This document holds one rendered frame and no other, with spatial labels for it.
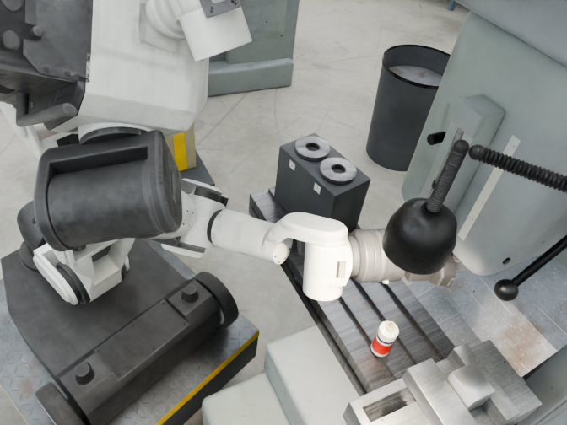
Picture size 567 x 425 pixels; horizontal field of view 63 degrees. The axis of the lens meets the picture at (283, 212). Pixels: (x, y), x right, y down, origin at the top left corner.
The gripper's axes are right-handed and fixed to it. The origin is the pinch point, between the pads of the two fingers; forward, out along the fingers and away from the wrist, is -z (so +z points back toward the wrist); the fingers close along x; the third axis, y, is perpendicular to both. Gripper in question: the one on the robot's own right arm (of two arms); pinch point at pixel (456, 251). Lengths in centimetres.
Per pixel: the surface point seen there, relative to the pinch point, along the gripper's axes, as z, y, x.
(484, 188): 7.5, -21.0, -6.7
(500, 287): 3.5, -9.6, -14.0
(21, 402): 96, 85, 18
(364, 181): 3.3, 14.8, 34.1
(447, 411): 0.5, 22.4, -18.2
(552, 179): 13.8, -34.4, -19.8
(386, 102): -63, 80, 171
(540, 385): -41, 50, -5
